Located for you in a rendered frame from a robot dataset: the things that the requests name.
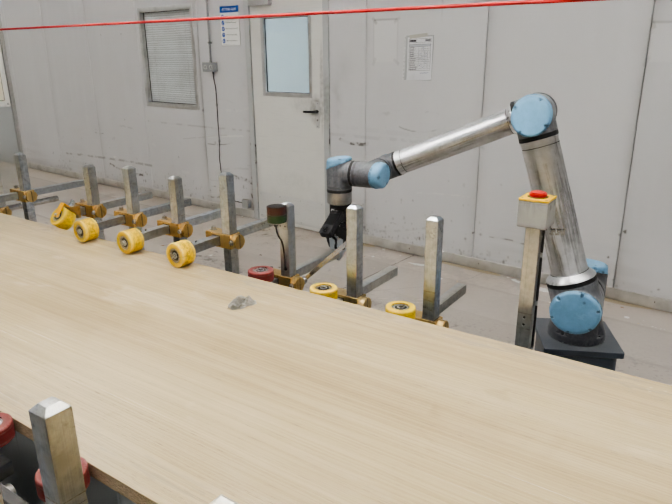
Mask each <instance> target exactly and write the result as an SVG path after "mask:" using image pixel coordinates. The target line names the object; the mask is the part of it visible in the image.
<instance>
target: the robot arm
mask: <svg viewBox="0 0 672 504"><path fill-rule="evenodd" d="M557 112H558V109H557V104H556V102H555V100H554V99H553V98H552V97H551V96H550V95H548V94H546V93H540V92H538V93H533V94H529V95H526V96H524V97H522V98H520V99H517V100H515V101H512V102H510V103H509V105H508V107H507V109H504V110H502V111H499V112H497V113H494V114H492V115H489V116H486V117H484V118H481V119H479V120H476V121H473V122H471V123H468V124H466V125H463V126H460V127H458V128H455V129H453V130H450V131H447V132H445V133H442V134H440V135H437V136H435V137H432V138H429V139H427V140H424V141H422V142H419V143H416V144H414V145H411V146H409V147H406V148H403V149H401V150H398V151H394V152H391V153H388V154H384V155H382V156H380V157H378V158H376V159H373V160H371V161H352V157H351V156H336V157H331V158H329V159H327V161H326V176H327V203H328V204H330V208H331V209H334V210H332V211H331V213H330V214H329V216H328V218H327V219H326V221H325V222H324V224H323V226H322V227H321V229H320V231H319V233H320V235H321V237H326V239H327V242H328V245H329V247H330V249H337V248H338V247H339V246H340V245H342V244H343V243H344V242H345V241H346V208H347V207H349V206H350V205H351V203H352V186H354V187H365V188H374V189H382V188H385V187H386V185H387V184H388V182H389V180H390V179H393V178H395V177H398V176H401V175H404V174H405V173H407V172H410V171H413V170H416V169H418V168H421V167H424V166H427V165H429V164H432V163H435V162H438V161H441V160H443V159H446V158H449V157H452V156H454V155H457V154H460V153H463V152H466V151H468V150H471V149H474V148H477V147H479V146H482V145H485V144H488V143H491V142H493V141H496V140H499V139H502V138H504V137H507V136H510V135H513V134H517V136H518V140H519V144H520V146H521V149H522V153H523V157H524V162H525V166H526V170H527V174H528V179H529V183H530V187H531V191H533V190H540V191H545V192H546V193H547V195H555V196H557V198H556V210H555V219H554V224H553V225H551V226H550V227H549V228H548V229H547V230H545V239H544V247H545V251H546V255H547V259H548V264H549V268H550V272H551V273H550V275H549V276H548V278H547V279H546V284H547V288H548V292H549V296H550V301H551V303H550V306H549V313H550V318H551V320H550V322H549V323H548V328H547V332H548V334H549V335H550V336H551V337H552V338H553V339H555V340H557V341H559V342H562V343H564V344H568V345H572V346H579V347H592V346H597V345H600V344H602V343H604V341H605V338H606V331H605V327H604V324H603V320H602V314H603V306H604V299H605V292H606V285H607V278H608V274H609V273H608V265H607V264H605V263H603V262H601V261H598V260H593V259H587V258H586V256H585V252H584V247H583V243H582V238H581V234H580V229H579V225H578V220H577V216H576V211H575V207H574V202H573V198H572V193H571V189H570V185H569V180H568V176H567V171H566V167H565V162H564V158H563V153H562V149H561V144H560V140H559V131H558V126H557V122H556V116H557ZM338 237H339V238H340V239H339V240H338Z"/></svg>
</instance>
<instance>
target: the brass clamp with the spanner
mask: <svg viewBox="0 0 672 504"><path fill-rule="evenodd" d="M273 269H274V278H278V284H279V285H282V286H286V287H290V288H294V289H298V290H303V288H304V284H305V282H304V279H303V278H302V277H300V274H297V273H296V275H294V276H292V277H286V276H282V275H281V270H280V269H276V268H273Z"/></svg>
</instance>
